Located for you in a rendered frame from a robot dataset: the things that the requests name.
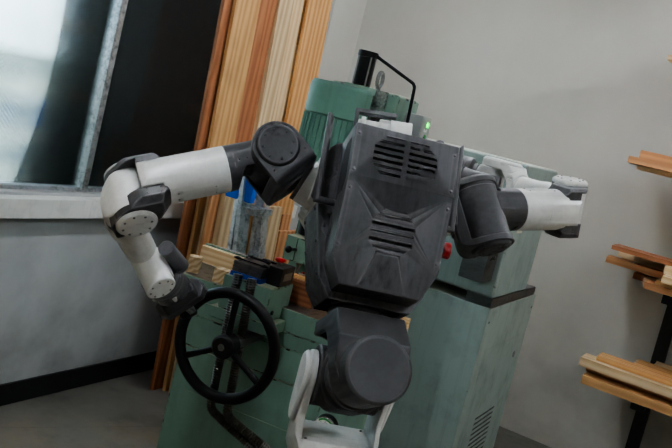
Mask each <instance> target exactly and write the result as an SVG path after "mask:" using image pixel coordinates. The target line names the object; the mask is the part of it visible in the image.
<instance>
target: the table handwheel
mask: <svg viewBox="0 0 672 448"><path fill-rule="evenodd" d="M219 298H228V299H233V303H232V308H231V312H230V317H229V321H228V324H227V328H226V332H225V333H224V334H221V335H218V336H216V337H215V338H214V339H213V341H212V346H208V347H204V348H201V349H196V350H192V351H187V352H186V332H187V328H188V325H189V322H190V320H191V318H192V317H191V318H189V319H186V320H183V319H181V318H180V317H179V320H178V322H177V326H176V330H175V338H174V347H175V355H176V359H177V363H178V365H179V368H180V370H181V372H182V374H183V376H184V378H185V379H186V381H187V382H188V383H189V385H190V386H191V387H192V388H193V389H194V390H195V391H196V392H197V393H198V394H200V395H201V396H203V397H204V398H206V399H208V400H210V401H212V402H215V403H218V404H223V405H238V404H243V403H246V402H248V401H251V400H252V399H254V398H256V397H257V396H259V395H260V394H261V393H262V392H263V391H264V390H265V389H266V388H267V387H268V386H269V384H270V383H271V381H272V380H273V378H274V376H275V374H276V371H277V368H278V364H279V359H280V340H279V335H278V331H277V328H276V325H275V323H274V320H273V318H272V317H271V315H270V313H269V312H268V310H267V309H266V308H265V307H264V305H263V304H262V303H261V302H260V301H259V300H257V299H256V298H255V297H254V296H252V295H251V294H249V293H247V292H245V291H243V290H240V289H237V288H232V287H216V288H212V289H208V291H207V292H206V295H205V298H204V299H203V300H202V301H200V302H199V303H197V304H196V305H194V307H195V309H197V310H198V309H199V308H200V307H201V306H202V305H204V304H205V303H207V302H209V301H211V300H214V299H219ZM240 302H241V303H243V304H245V305H246V306H247V307H249V308H250V309H251V310H252V311H253V312H254V313H255V314H256V315H257V317H258V318H259V319H260V321H261V323H262V325H263V327H264V329H265V332H266V335H267V339H268V348H269V351H268V360H267V364H266V367H265V370H264V372H263V374H262V376H261V377H260V379H258V378H257V376H256V375H255V374H254V373H253V372H252V371H251V370H250V368H249V367H248V366H247V365H246V364H245V362H244V361H243V360H242V359H241V357H240V356H239V355H238V354H237V353H238V352H239V350H240V348H241V347H244V346H247V345H250V344H252V343H255V342H257V341H260V340H262V339H263V337H264V336H263V335H260V334H257V333H255V332H252V331H249V330H247V331H246V332H247V333H246V336H245V337H246V338H245V339H244V338H243V337H242V336H240V335H238V334H236V335H235V334H234V333H233V329H234V324H235V319H236V315H237V311H238V307H239V303H240ZM208 353H213V354H214V355H215V356H216V357H217V358H219V359H222V360H224V359H227V358H230V357H231V358H232V359H233V360H234V361H235V363H236V364H237V365H238V366H239V367H240V368H241V369H242V370H243V372H244V373H245V374H246V375H247V376H248V378H249V379H250V380H251V381H252V383H253V384H254V385H253V386H251V387H250V388H248V389H247V390H245V391H242V392H238V393H223V392H219V391H216V390H214V389H212V388H210V387H209V386H207V385H206V384H205V383H204V382H202V381H201V380H200V378H199V377H198V376H197V375H196V373H195V372H194V370H193V369H192V367H191V365H190V362H189V359H188V358H191V357H195V356H199V355H203V354H208Z"/></svg>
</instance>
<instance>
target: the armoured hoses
mask: <svg viewBox="0 0 672 448"><path fill-rule="evenodd" d="M242 279H243V275H242V274H239V273H233V278H232V285H231V287H232V288H237V289H240V286H241V283H242ZM256 283H257V279H254V278H247V280H246V285H245V287H246V288H245V289H246V290H245V292H247V293H249V294H251V295H252V296H254V294H253V293H254V290H255V286H256ZM232 303H233V299H229V300H228V303H227V304H228V305H227V308H226V309H227V310H226V313H225V314H226V315H225V317H224V319H225V320H223V321H224V322H223V325H222V326H223V327H222V330H221V331H222V332H221V334H224V333H225V332H226V328H227V324H228V321H229V317H230V312H231V308H232ZM242 304H243V303H242ZM250 311H251V309H250V308H249V307H247V306H246V305H245V304H243V305H242V310H241V315H240V317H241V318H240V320H239V322H240V323H239V326H238V327H239V328H238V331H237V332H238V333H237V334H238V335H240V336H242V337H243V338H244V339H245V338H246V337H245V336H246V333H247V332H246V331H247V328H248V327H247V326H248V323H249V322H248V321H249V318H250V317H249V316H250ZM224 360H225V359H224ZM224 360H222V359H219V358H217V357H216V360H215V364H214V367H213V368H214V369H213V372H212V377H211V382H210V388H212V389H214V390H216V391H218V390H219V389H218V388H219V385H220V384H219V383H220V380H221V379H220V378H221V375H222V374H221V373H222V370H223V369H222V368H223V365H224ZM239 369H240V367H239V366H238V365H237V364H236V363H235V361H234V360H233V359H232V363H231V368H230V373H229V378H228V383H227V385H228V386H227V389H226V390H227V391H226V393H235V391H236V386H237V385H236V384H237V381H238V380H237V379H238V376H239V375H238V374H239V371H240V370H239ZM206 401H207V402H206V404H207V406H206V407H207V411H209V414H210V415H211V416H212V417H213V418H214V419H215V420H216V421H217V422H218V423H219V424H220V425H222V427H224V429H226V430H228V432H230V434H231V435H232V436H233V437H235V439H237V441H239V442H240V443H241V444H243V446H244V447H245V448H255V447H257V448H271V446H270V445H268V444H267V443H266V442H265V441H264V440H262V439H261V438H260V437H258V435H256V434H255V433H254V432H252V430H250V429H248V427H246V425H244V424H242V422H240V420H238V419H236V417H235V416H233V415H234V414H233V413H232V406H233V405H224V406H223V414H222V413H221V412H220V411H218V409H217V408H216V405H215V404H216V403H215V402H212V401H210V400H208V399H207V400H206ZM223 415H224V416H223Z"/></svg>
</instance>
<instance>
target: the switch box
mask: <svg viewBox="0 0 672 448"><path fill-rule="evenodd" d="M427 122H428V123H429V127H428V128H427V129H426V123H427ZM431 122H432V119H431V118H429V117H426V116H423V115H419V114H414V113H411V116H410V120H409V123H412V124H413V127H412V129H413V131H412V136H416V137H420V138H423V135H424V134H425V135H426V139H427V137H428V133H429V129H430V125H431ZM424 129H426V130H427V131H426V132H424Z"/></svg>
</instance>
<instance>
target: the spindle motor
mask: <svg viewBox="0 0 672 448"><path fill-rule="evenodd" d="M372 99H373V95H372V92H370V91H367V90H364V89H361V88H357V87H353V86H350V85H346V84H342V83H338V82H333V81H329V80H324V79H319V78H314V79H313V80H312V81H311V84H310V88H309V92H308V96H307V100H306V104H305V110H304V113H303V117H302V121H301V125H300V130H299V133H300V135H301V136H302V137H303V138H304V139H305V141H306V142H307V143H308V144H309V146H310V147H311V148H312V149H313V151H314V153H315V155H316V162H318V160H319V159H320V157H321V152H322V146H323V140H324V135H325V129H326V124H327V118H328V113H329V112H331V113H332V114H333V116H334V123H333V129H332V134H331V140H330V146H329V148H330V147H332V146H334V145H335V144H337V143H343V142H344V141H345V139H346V138H347V136H348V135H349V133H350V132H351V130H352V129H353V125H354V119H355V111H356V107H357V108H363V109H369V110H370V107H371V103H372Z"/></svg>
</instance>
